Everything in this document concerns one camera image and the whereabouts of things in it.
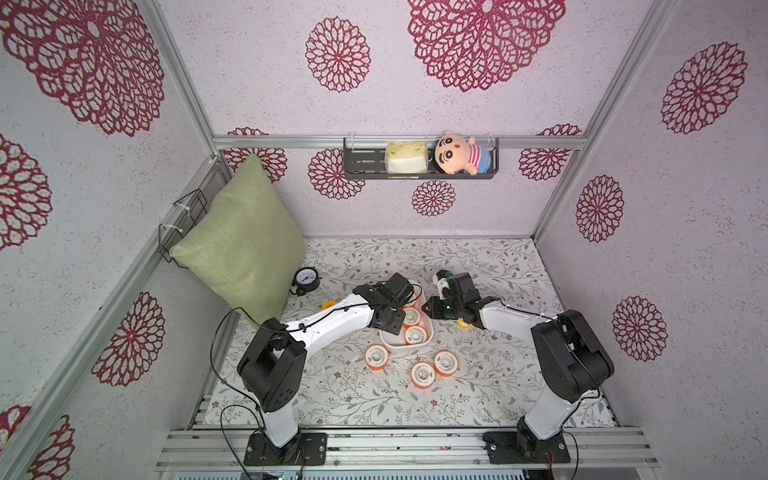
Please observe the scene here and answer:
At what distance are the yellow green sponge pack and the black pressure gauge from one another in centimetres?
45

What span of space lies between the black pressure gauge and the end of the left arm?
0.38 m

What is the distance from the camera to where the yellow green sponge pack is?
915mm

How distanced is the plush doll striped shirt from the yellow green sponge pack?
0.04 metres

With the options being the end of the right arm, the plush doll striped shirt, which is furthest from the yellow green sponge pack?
the end of the right arm

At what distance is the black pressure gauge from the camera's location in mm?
1054

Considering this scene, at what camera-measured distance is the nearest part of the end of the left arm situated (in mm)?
627
